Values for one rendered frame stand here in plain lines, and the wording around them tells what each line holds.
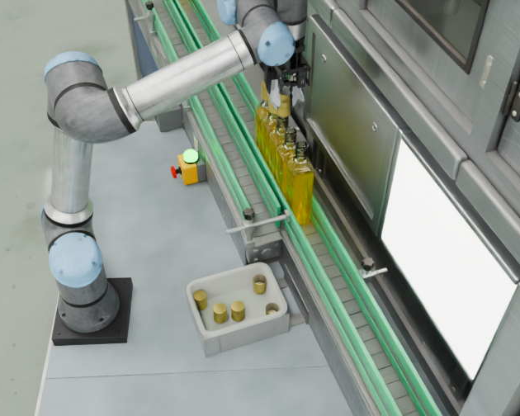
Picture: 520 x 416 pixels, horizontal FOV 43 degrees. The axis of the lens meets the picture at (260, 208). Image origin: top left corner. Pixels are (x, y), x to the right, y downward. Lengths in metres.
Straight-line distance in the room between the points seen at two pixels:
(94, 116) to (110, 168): 0.87
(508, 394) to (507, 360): 0.03
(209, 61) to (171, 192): 0.82
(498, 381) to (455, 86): 0.77
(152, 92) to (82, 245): 0.46
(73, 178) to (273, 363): 0.65
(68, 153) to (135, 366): 0.55
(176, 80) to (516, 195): 0.64
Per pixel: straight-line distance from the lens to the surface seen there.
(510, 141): 1.16
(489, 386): 0.61
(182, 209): 1.99
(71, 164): 1.52
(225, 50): 1.29
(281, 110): 1.64
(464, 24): 1.22
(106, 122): 1.29
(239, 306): 1.67
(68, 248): 1.59
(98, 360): 1.71
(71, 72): 1.39
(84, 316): 1.68
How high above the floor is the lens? 2.18
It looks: 46 degrees down
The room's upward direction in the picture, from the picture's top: straight up
